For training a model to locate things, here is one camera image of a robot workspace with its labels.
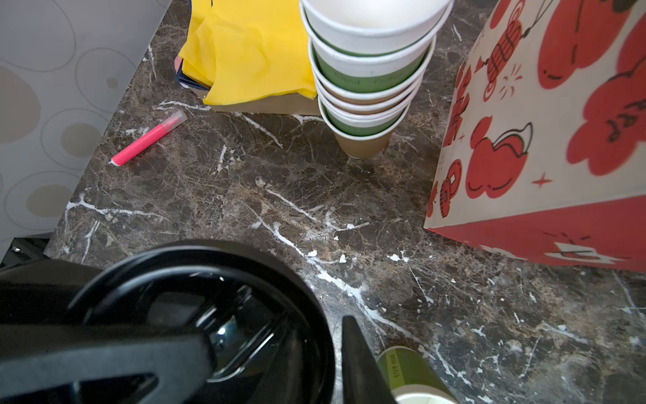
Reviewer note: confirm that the stack of paper cups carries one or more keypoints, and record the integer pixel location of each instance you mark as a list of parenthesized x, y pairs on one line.
[(368, 59)]

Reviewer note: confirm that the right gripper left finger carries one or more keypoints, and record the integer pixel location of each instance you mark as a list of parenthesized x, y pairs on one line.
[(35, 358)]

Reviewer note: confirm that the green paper coffee cup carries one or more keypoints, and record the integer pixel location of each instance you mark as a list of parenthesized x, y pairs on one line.
[(410, 379)]

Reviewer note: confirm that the yellow napkin stack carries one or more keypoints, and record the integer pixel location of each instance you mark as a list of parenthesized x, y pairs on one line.
[(244, 51)]

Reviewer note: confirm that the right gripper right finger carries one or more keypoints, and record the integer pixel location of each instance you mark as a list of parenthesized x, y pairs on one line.
[(362, 379)]

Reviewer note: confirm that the pink highlighter pen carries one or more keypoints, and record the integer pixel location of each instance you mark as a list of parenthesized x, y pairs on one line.
[(149, 139)]

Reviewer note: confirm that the red white paper bag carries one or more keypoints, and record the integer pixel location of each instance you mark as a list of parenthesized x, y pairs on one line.
[(543, 158)]

